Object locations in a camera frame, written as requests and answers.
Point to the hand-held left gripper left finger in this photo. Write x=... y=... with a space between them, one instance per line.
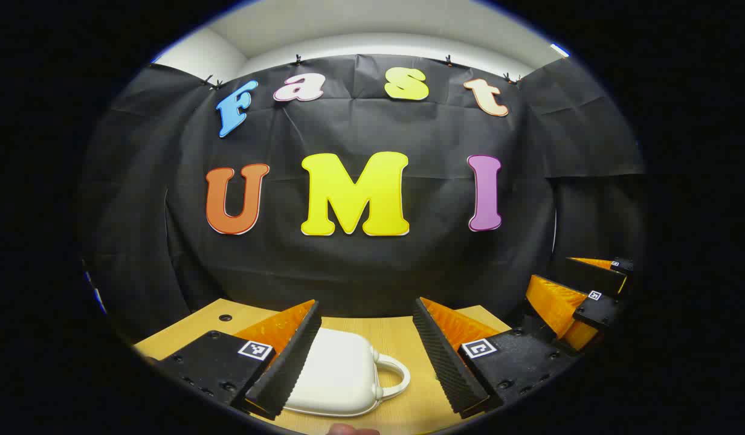
x=287 y=365

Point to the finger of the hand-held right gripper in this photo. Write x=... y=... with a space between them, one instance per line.
x=599 y=311
x=596 y=275

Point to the white suitcase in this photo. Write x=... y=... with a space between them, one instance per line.
x=336 y=374

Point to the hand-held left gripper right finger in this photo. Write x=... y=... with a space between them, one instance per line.
x=445 y=362

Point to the black backdrop cloth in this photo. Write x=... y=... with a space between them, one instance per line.
x=408 y=272

